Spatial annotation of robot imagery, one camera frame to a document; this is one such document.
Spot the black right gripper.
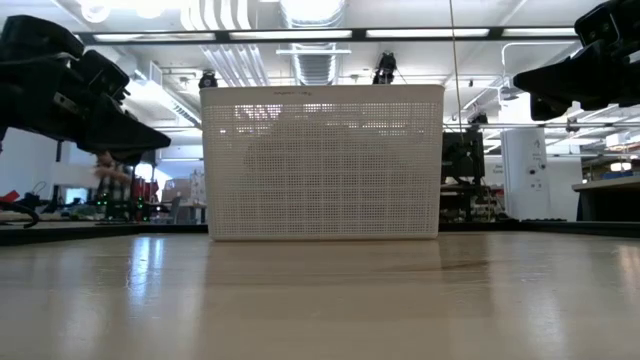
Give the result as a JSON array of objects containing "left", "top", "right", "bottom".
[{"left": 513, "top": 0, "right": 640, "bottom": 122}]

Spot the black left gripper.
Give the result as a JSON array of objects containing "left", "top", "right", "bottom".
[{"left": 0, "top": 14, "right": 172, "bottom": 167}]

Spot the person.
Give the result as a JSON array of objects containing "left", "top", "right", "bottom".
[{"left": 92, "top": 151, "right": 135, "bottom": 221}]

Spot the brown cardboard box stack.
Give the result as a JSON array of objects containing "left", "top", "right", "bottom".
[{"left": 159, "top": 172, "right": 207, "bottom": 225}]

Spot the thin black stand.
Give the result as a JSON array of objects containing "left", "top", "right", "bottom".
[{"left": 52, "top": 139, "right": 65, "bottom": 214}]

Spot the black equipment box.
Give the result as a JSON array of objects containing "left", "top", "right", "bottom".
[{"left": 441, "top": 127, "right": 487, "bottom": 187}]

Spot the grey workbench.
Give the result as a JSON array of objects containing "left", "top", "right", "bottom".
[{"left": 571, "top": 174, "right": 640, "bottom": 223}]

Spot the cluttered equipment shelf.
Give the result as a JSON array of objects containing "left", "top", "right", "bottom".
[{"left": 439, "top": 184, "right": 504, "bottom": 225}]

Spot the white perforated plastic basket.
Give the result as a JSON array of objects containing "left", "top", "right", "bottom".
[{"left": 199, "top": 83, "right": 446, "bottom": 242}]

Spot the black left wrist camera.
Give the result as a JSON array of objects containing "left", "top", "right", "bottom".
[{"left": 73, "top": 48, "right": 132, "bottom": 104}]

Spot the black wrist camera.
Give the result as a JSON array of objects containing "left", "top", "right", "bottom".
[
  {"left": 73, "top": 48, "right": 132, "bottom": 104},
  {"left": 573, "top": 2, "right": 625, "bottom": 48}
]

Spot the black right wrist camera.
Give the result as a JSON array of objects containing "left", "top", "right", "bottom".
[{"left": 573, "top": 2, "right": 625, "bottom": 48}]

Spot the black aluminium table frame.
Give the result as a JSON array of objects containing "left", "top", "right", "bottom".
[{"left": 0, "top": 219, "right": 640, "bottom": 247}]

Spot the thin hanging grey cable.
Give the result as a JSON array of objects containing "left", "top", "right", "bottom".
[{"left": 448, "top": 0, "right": 465, "bottom": 132}]

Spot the curved black cable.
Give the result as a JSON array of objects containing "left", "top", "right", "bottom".
[{"left": 0, "top": 199, "right": 41, "bottom": 230}]

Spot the black overhead frame bar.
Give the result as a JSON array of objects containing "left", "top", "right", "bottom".
[{"left": 74, "top": 27, "right": 579, "bottom": 44}]

